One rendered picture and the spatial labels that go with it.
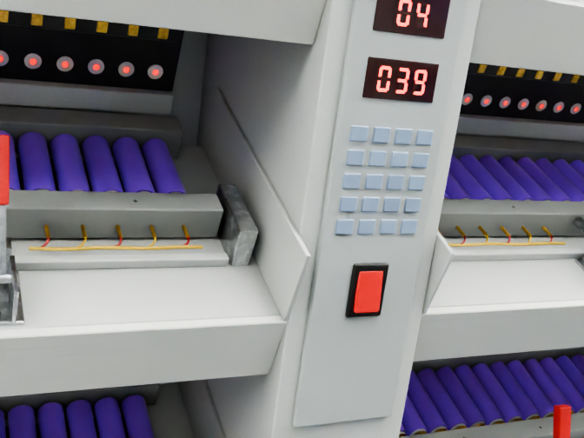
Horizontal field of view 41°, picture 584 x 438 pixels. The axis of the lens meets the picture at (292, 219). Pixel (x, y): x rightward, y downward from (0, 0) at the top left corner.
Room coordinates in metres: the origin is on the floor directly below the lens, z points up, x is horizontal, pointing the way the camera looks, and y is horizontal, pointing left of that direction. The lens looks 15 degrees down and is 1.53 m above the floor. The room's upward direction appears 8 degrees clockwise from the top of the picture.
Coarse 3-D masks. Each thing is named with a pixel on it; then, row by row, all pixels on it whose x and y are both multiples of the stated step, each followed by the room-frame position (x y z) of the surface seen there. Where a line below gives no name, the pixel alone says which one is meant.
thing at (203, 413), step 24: (144, 384) 0.54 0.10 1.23; (168, 384) 0.58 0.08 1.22; (192, 384) 0.55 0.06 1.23; (0, 408) 0.50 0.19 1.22; (24, 408) 0.49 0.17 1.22; (48, 408) 0.50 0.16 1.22; (72, 408) 0.51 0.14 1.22; (96, 408) 0.52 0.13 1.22; (120, 408) 0.54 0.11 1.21; (144, 408) 0.52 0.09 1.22; (168, 408) 0.55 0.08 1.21; (192, 408) 0.54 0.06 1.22; (0, 432) 0.47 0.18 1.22; (24, 432) 0.48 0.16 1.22; (48, 432) 0.48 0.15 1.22; (72, 432) 0.49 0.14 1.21; (96, 432) 0.51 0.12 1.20; (120, 432) 0.50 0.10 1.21; (144, 432) 0.50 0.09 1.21; (168, 432) 0.53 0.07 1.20; (192, 432) 0.54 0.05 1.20; (216, 432) 0.49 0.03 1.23
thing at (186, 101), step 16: (192, 32) 0.60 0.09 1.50; (192, 48) 0.60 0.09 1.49; (192, 64) 0.60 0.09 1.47; (176, 80) 0.59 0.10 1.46; (192, 80) 0.60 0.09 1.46; (176, 96) 0.59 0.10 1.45; (192, 96) 0.60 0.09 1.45; (112, 112) 0.57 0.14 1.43; (128, 112) 0.58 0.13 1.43; (176, 112) 0.59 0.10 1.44; (192, 112) 0.60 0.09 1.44; (192, 128) 0.60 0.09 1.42; (192, 144) 0.60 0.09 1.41; (160, 384) 0.60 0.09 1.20
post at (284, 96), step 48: (336, 0) 0.42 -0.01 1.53; (480, 0) 0.46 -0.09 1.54; (240, 48) 0.54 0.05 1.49; (288, 48) 0.46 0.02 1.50; (336, 48) 0.42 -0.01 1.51; (240, 96) 0.53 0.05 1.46; (288, 96) 0.46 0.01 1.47; (336, 96) 0.43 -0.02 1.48; (288, 144) 0.45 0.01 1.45; (288, 192) 0.44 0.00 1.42; (432, 192) 0.46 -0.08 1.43; (432, 240) 0.46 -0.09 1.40; (288, 336) 0.42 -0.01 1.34; (240, 384) 0.47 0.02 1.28; (288, 384) 0.42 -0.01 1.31; (240, 432) 0.46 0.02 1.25; (288, 432) 0.43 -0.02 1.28; (336, 432) 0.44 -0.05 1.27; (384, 432) 0.46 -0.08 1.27
